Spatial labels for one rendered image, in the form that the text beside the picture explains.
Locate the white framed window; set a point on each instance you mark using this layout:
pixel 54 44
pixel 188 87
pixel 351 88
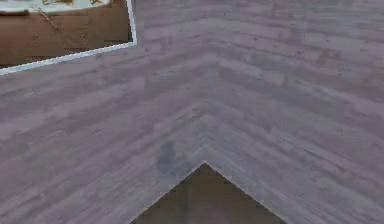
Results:
pixel 66 33

